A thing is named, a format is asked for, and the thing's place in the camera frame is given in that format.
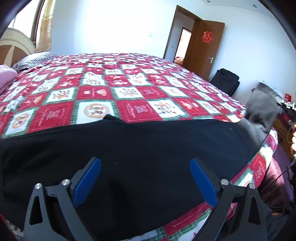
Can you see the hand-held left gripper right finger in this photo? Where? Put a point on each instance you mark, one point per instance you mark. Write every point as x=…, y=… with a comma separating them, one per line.
x=203, y=183

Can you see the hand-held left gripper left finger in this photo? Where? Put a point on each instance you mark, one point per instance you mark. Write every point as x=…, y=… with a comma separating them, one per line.
x=87, y=183

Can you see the black pants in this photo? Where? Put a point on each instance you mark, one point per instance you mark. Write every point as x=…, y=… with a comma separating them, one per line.
x=138, y=143

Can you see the person's right hand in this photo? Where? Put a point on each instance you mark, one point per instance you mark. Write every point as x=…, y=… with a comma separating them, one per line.
x=294, y=140

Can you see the small red box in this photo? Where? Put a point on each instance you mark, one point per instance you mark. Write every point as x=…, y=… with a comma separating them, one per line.
x=288, y=96

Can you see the wooden cabinet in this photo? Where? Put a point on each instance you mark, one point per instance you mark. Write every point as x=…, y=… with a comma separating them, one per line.
x=283, y=125

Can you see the black folding chair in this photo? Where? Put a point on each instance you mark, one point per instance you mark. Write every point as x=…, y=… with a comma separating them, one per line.
x=225, y=80

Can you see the person's maroon clothing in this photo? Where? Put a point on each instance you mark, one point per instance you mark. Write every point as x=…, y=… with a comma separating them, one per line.
x=275, y=185

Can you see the brown wooden door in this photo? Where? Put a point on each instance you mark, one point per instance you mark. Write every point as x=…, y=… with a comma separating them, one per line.
x=203, y=53

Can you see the red checkered printed bedsheet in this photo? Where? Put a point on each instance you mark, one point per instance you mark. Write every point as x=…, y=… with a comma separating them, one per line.
x=138, y=92

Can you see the red paper door decoration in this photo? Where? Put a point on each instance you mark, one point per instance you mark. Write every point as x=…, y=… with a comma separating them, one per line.
x=207, y=37

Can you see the folded pink blanket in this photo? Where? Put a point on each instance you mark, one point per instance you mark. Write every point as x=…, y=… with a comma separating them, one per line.
x=5, y=76

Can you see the striped pillow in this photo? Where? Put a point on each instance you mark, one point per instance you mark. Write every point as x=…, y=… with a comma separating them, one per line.
x=34, y=59

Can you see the cream and wood headboard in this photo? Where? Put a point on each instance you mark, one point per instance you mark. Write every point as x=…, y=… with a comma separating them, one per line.
x=16, y=40

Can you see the narrow yellow patterned curtain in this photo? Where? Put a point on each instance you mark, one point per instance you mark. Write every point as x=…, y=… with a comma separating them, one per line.
x=46, y=27

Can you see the window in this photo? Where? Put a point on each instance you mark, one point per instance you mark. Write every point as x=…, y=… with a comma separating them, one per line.
x=25, y=20

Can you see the brown door frame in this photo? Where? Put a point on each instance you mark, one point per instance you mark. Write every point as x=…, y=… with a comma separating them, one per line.
x=172, y=30

